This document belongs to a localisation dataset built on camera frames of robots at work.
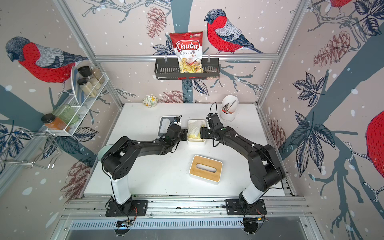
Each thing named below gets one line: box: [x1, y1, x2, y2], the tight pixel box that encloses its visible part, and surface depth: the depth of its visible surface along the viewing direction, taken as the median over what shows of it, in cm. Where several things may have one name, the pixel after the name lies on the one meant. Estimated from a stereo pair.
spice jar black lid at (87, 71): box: [77, 65, 105, 85], surface depth 84 cm
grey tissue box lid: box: [158, 116, 176, 137], surface depth 102 cm
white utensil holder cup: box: [220, 95, 239, 122], surface depth 106 cm
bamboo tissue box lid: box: [189, 155, 223, 183], surface depth 84 cm
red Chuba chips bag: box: [169, 31, 204, 74], surface depth 83 cm
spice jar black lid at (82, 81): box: [77, 78, 88, 85], surface depth 76 cm
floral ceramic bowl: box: [142, 95, 159, 108], surface depth 124 cm
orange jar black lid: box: [41, 113, 67, 130], surface depth 62 cm
